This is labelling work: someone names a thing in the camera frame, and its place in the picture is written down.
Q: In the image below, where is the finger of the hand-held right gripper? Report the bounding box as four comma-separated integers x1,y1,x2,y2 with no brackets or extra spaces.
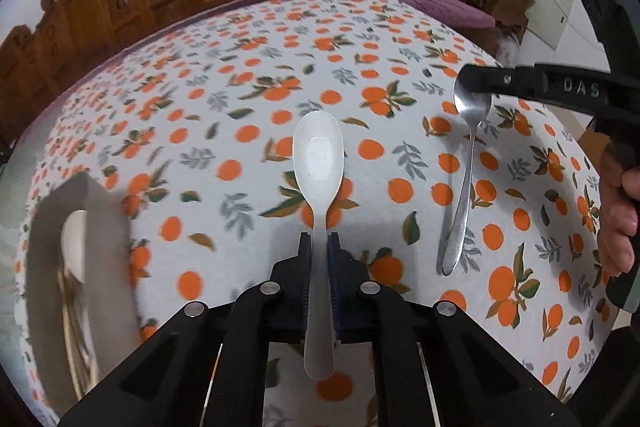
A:
457,63,616,108

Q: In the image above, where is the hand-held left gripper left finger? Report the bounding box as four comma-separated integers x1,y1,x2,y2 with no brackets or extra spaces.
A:
57,232,313,427

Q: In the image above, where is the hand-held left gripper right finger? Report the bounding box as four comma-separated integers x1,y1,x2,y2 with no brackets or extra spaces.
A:
328,231,572,427

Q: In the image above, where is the white plastic rice spoon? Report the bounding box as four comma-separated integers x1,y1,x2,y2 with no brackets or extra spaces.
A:
291,111,346,381

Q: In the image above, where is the stainless steel spoon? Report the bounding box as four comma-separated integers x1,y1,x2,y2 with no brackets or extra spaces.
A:
436,90,494,277

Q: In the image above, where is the stainless steel utensil holder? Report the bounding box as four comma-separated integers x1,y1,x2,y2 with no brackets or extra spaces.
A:
24,172,147,414

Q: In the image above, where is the large white plastic ladle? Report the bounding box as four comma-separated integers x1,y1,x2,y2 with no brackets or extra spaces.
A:
60,209,92,284

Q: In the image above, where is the light bamboo chopstick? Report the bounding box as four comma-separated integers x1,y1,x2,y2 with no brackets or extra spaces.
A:
70,287,103,400
57,272,88,400

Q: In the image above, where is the person's right hand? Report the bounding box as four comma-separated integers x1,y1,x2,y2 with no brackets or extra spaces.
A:
596,146,640,278

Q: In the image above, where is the white plastic bag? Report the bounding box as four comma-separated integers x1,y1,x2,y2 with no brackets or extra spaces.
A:
496,29,523,65

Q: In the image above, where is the white cardboard appliance box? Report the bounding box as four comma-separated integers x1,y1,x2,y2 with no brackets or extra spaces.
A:
526,0,577,51

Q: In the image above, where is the purple armchair cushion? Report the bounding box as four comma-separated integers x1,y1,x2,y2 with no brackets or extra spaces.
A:
379,0,497,30

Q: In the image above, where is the orange fruit print tablecloth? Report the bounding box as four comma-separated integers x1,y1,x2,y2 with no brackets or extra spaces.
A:
12,0,615,427

